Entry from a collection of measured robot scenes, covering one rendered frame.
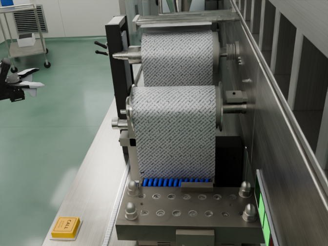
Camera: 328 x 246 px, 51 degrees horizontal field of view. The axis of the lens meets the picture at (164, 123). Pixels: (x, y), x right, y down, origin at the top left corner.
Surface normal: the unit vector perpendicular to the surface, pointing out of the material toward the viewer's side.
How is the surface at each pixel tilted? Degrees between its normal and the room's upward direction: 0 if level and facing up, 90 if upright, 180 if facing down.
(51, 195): 0
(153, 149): 90
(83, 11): 90
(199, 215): 0
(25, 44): 90
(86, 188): 0
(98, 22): 90
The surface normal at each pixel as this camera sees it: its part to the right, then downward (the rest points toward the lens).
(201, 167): -0.08, 0.49
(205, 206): -0.06, -0.87
